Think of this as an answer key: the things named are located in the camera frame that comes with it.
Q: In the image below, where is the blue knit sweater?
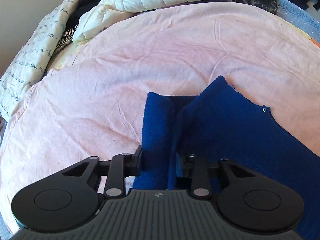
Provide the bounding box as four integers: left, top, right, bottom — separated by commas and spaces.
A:
132, 75, 320, 193

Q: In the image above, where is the pink floral bed sheet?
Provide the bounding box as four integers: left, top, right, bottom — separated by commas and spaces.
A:
1, 2, 319, 235

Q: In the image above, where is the white script print quilt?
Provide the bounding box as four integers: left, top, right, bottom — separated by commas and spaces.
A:
1, 0, 79, 121

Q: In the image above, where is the light blue quilted blanket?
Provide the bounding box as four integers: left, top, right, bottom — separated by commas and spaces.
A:
276, 0, 319, 43

